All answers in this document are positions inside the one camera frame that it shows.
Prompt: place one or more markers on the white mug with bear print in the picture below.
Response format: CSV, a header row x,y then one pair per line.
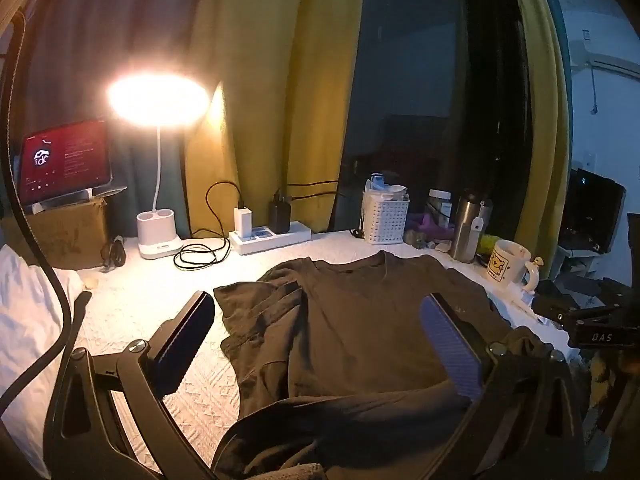
x,y
505,265

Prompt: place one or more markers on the brown cardboard box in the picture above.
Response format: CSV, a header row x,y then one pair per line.
x,y
65,235

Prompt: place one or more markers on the jar with white lid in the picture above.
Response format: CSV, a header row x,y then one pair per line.
x,y
440,205

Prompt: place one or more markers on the white pillow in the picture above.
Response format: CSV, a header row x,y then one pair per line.
x,y
25,320

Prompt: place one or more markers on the tablet with red screen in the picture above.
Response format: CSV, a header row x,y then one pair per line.
x,y
65,160

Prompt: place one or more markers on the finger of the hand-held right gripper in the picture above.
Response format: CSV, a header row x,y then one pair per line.
x,y
552,302

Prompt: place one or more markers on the purple plastic bag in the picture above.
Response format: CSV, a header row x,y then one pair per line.
x,y
430,230

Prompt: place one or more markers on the white desk lamp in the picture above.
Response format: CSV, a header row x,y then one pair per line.
x,y
159,240

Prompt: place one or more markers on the white quilted bedspread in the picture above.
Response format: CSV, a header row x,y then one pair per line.
x,y
150,300

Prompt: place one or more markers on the white charger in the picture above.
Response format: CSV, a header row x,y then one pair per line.
x,y
243,222

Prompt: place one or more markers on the teal curtain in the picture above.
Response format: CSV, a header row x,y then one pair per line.
x,y
130,185

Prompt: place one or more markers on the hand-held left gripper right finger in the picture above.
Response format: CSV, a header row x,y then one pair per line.
x,y
450,345

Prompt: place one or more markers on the black monitor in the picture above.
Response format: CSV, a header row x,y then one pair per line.
x,y
590,210

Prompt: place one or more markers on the black charger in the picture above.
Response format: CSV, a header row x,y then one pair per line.
x,y
280,215

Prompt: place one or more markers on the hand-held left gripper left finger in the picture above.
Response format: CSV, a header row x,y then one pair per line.
x,y
185,340

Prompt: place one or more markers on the white plastic basket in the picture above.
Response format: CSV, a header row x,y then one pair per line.
x,y
385,220

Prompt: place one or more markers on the yellow curtain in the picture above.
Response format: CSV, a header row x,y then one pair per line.
x,y
542,110
280,85

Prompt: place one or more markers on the dark window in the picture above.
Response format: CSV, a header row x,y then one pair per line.
x,y
400,85

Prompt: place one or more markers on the white air conditioner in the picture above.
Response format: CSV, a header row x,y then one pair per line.
x,y
605,45

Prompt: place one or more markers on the white power strip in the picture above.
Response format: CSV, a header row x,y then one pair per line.
x,y
295,235

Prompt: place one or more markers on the dark grey t-shirt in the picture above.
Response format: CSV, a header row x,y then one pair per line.
x,y
360,320

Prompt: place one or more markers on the stainless steel bottle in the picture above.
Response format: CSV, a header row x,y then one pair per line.
x,y
465,235

